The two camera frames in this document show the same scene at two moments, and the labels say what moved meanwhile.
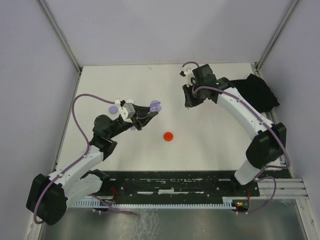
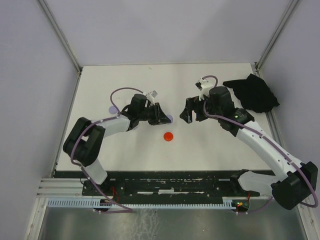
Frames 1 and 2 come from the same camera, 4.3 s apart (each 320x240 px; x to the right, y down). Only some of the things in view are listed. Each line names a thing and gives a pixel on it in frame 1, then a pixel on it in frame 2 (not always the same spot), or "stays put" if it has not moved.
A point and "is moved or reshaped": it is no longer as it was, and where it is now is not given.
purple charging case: (155, 106) is moved or reshaped
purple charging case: (113, 109) stays put
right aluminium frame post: (288, 11) stays put
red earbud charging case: (168, 136) stays put
